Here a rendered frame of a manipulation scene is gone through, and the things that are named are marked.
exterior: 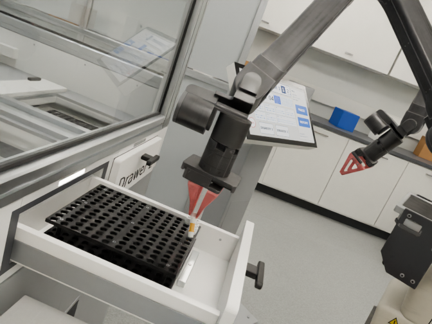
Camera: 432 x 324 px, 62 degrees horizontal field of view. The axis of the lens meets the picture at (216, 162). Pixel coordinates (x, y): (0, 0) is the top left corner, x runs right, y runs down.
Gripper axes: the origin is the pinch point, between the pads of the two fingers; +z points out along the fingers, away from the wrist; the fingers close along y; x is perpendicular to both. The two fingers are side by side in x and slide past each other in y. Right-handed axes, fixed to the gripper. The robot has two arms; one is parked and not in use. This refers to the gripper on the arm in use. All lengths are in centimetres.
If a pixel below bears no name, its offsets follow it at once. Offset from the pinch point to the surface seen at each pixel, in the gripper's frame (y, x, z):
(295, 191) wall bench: 50, 301, 79
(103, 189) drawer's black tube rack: -18.6, 0.7, 4.9
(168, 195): -42, 161, 78
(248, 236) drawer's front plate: 10.9, 2.5, 0.8
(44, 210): -22.8, -10.5, 7.3
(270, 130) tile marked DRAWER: 5, 84, -5
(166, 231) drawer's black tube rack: -3.0, -3.7, 4.1
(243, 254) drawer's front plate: 11.1, -4.8, 0.7
